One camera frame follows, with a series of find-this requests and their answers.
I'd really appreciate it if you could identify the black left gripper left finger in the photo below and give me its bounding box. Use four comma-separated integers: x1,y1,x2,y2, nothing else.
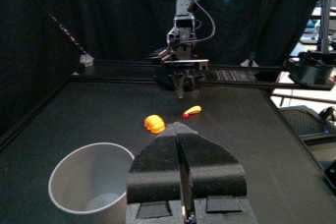
126,121,183,205

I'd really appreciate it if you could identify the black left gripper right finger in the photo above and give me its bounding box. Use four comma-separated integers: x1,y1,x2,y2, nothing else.
176,121,248,200

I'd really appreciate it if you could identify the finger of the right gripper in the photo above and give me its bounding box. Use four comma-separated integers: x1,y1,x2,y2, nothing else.
172,74,187,100
190,74,204,101

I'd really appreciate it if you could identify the orange toy shrimp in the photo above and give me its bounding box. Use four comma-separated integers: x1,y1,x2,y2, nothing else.
143,113,168,135

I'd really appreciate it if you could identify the grey plastic bowl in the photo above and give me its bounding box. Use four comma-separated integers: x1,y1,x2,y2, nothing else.
47,141,136,224

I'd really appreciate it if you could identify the orange red toy chili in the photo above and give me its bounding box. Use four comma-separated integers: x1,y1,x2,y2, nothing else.
182,104,204,119

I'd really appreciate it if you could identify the black ribbed vent plate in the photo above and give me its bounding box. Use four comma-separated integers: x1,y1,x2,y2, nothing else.
212,69,252,83

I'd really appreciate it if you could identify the black cloth curtain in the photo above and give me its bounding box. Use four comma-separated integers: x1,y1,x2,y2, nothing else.
0,0,326,138

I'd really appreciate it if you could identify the black mesh basket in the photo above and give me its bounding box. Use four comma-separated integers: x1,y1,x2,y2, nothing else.
279,104,336,139

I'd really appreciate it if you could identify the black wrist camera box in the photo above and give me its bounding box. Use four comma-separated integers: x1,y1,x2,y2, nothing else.
146,46,178,65

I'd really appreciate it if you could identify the black table frame rail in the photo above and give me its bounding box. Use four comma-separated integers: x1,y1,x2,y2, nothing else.
70,74,336,91

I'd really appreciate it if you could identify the grey robot arm cable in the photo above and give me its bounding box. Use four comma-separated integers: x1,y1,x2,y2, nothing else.
174,0,218,51

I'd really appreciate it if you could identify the grey metal frame post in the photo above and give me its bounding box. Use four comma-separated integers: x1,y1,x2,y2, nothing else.
315,0,336,55

